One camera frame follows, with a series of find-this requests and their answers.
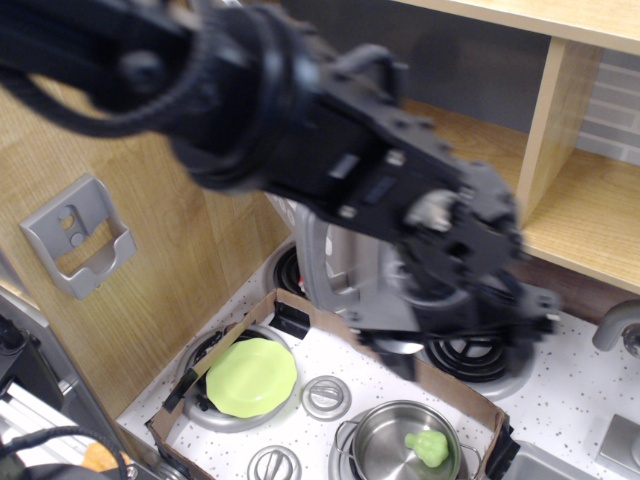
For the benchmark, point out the brown cardboard barrier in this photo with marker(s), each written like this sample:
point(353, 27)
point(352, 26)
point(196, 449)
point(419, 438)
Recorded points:
point(321, 345)

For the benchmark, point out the grey toy microwave door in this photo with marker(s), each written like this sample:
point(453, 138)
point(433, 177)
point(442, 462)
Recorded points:
point(361, 278)

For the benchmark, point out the wooden shelf unit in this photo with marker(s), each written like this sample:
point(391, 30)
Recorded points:
point(578, 210)

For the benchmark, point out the black coil burner right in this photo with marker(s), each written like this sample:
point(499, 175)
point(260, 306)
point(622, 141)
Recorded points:
point(477, 362)

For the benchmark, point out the grey toy faucet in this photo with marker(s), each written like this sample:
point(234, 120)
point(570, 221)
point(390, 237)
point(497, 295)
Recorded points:
point(620, 322)

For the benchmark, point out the green toy broccoli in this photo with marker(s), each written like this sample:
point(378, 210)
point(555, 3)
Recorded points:
point(430, 446)

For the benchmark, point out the grey burner front left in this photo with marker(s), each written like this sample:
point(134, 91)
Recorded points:
point(198, 408)

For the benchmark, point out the steel sink basin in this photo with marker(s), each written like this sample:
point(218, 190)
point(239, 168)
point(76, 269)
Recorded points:
point(618, 455)

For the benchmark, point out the grey stove knob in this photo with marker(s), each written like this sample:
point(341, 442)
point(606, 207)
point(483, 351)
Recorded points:
point(275, 462)
point(326, 398)

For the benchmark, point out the light green plastic plate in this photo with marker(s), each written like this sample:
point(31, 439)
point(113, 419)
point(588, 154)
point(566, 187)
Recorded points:
point(251, 378)

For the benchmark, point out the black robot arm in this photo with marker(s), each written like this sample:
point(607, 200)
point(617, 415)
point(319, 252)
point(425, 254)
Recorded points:
point(252, 99)

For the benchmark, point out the grey stove knob lower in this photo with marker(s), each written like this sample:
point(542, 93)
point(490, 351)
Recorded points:
point(275, 462)

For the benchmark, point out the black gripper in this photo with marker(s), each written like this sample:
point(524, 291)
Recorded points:
point(499, 307)

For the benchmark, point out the grey wall holder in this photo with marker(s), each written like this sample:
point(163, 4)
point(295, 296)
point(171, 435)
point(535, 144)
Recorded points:
point(67, 221)

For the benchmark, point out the grey stove knob upper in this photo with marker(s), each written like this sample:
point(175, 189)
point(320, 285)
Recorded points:
point(326, 398)

